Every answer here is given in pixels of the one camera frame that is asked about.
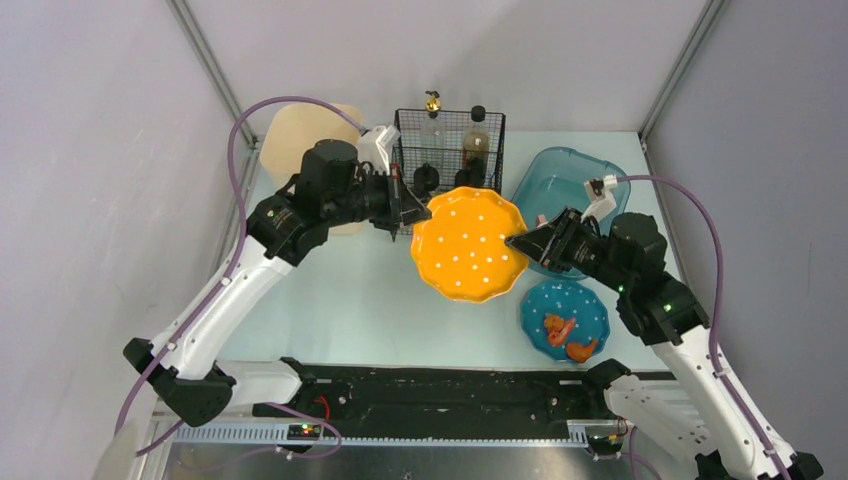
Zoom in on spice jar black lid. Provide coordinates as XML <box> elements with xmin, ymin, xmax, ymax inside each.
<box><xmin>454</xmin><ymin>158</ymin><xmax>486</xmax><ymax>188</ymax></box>
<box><xmin>412</xmin><ymin>163</ymin><xmax>440</xmax><ymax>199</ymax></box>

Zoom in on yellow dotted plate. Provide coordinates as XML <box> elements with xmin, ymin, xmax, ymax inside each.
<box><xmin>410</xmin><ymin>187</ymin><xmax>529</xmax><ymax>304</ymax></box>

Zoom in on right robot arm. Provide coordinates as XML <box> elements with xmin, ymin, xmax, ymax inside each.
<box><xmin>505</xmin><ymin>208</ymin><xmax>824</xmax><ymax>479</ymax></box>

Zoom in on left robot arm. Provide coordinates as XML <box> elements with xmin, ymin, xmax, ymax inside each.
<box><xmin>123</xmin><ymin>139</ymin><xmax>431</xmax><ymax>427</ymax></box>

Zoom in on blue dotted plate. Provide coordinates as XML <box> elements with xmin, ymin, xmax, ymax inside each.
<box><xmin>519</xmin><ymin>280</ymin><xmax>611</xmax><ymax>364</ymax></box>

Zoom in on teal plastic basin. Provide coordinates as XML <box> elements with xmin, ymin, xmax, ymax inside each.
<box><xmin>509</xmin><ymin>147</ymin><xmax>631</xmax><ymax>281</ymax></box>

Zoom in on food scraps on blue plate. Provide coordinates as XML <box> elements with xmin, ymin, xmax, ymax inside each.
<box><xmin>544</xmin><ymin>313</ymin><xmax>599</xmax><ymax>364</ymax></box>

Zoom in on clear bottle gold pump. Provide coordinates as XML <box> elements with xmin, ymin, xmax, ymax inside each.
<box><xmin>420</xmin><ymin>90</ymin><xmax>445</xmax><ymax>150</ymax></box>

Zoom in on brown sauce bottle black cap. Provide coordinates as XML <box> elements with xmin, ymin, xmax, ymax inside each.
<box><xmin>462</xmin><ymin>105</ymin><xmax>490</xmax><ymax>169</ymax></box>

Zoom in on beige plastic bin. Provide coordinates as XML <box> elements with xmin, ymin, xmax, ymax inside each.
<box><xmin>259</xmin><ymin>103</ymin><xmax>364</xmax><ymax>235</ymax></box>

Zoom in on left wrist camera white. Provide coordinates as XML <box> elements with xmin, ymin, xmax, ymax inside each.
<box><xmin>356</xmin><ymin>125</ymin><xmax>400</xmax><ymax>173</ymax></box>

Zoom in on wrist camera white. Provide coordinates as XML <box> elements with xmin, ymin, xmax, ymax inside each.
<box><xmin>581</xmin><ymin>175</ymin><xmax>618</xmax><ymax>223</ymax></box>
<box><xmin>356</xmin><ymin>125</ymin><xmax>400</xmax><ymax>173</ymax></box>

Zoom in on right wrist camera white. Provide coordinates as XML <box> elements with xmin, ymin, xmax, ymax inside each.
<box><xmin>581</xmin><ymin>175</ymin><xmax>618</xmax><ymax>223</ymax></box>

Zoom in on black wire basket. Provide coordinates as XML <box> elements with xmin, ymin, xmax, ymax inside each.
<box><xmin>392</xmin><ymin>108</ymin><xmax>506</xmax><ymax>205</ymax></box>

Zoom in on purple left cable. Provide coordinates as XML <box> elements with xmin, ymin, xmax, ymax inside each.
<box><xmin>113</xmin><ymin>96</ymin><xmax>367</xmax><ymax>462</ymax></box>

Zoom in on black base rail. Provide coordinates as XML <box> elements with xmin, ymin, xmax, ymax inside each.
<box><xmin>287</xmin><ymin>359</ymin><xmax>630</xmax><ymax>441</ymax></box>

